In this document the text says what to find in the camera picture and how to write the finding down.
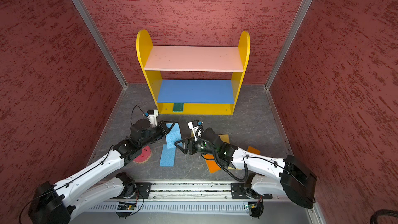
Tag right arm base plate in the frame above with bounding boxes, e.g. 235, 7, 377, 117
230, 183, 273, 200

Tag orange sponge centre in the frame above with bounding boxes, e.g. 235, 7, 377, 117
203, 154, 221, 174

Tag electronics board with wires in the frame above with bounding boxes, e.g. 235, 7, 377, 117
115, 202, 143, 219
247, 202, 264, 218

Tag aluminium mounting rail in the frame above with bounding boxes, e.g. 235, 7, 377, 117
65, 180, 315, 201

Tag orange sponge far right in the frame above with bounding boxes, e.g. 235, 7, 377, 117
247, 146, 261, 155

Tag pink round smiley sponge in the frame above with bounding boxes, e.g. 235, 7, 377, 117
133, 146, 152, 164

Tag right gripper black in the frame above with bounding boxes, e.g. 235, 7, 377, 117
175, 136, 218, 156

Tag yellow shelf pink blue boards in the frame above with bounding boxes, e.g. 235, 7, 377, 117
136, 30, 251, 116

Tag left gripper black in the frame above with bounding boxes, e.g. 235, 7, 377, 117
140, 120, 176, 148

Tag orange sponge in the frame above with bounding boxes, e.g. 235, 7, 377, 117
247, 146, 261, 155
203, 154, 221, 174

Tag aluminium corner post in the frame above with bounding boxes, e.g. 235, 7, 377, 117
265, 0, 313, 90
72, 0, 128, 90

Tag dark yellow scouring pad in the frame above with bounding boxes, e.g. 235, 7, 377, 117
219, 134, 230, 144

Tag right electronics board with wires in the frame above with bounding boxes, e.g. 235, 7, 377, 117
247, 202, 264, 218

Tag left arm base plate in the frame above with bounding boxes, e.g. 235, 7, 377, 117
121, 183, 152, 199

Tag left electronics board with wires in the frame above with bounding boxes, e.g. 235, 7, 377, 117
115, 202, 143, 219

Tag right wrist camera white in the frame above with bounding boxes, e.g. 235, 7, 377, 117
188, 120, 202, 141

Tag white slotted cable duct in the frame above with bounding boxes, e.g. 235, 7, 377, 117
87, 201, 248, 215

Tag black cable bottom right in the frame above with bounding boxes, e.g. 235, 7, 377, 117
369, 209, 398, 224

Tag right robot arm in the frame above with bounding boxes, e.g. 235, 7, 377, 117
175, 127, 317, 209

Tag right aluminium corner post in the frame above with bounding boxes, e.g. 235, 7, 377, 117
265, 0, 313, 90

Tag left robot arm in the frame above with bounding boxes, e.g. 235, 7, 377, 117
27, 119, 175, 224

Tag blue sponge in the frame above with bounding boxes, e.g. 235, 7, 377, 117
160, 144, 176, 167
166, 122, 182, 149

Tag green scouring sponge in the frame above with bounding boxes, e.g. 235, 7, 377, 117
173, 103, 184, 113

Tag left aluminium corner post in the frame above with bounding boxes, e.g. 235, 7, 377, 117
72, 0, 128, 90

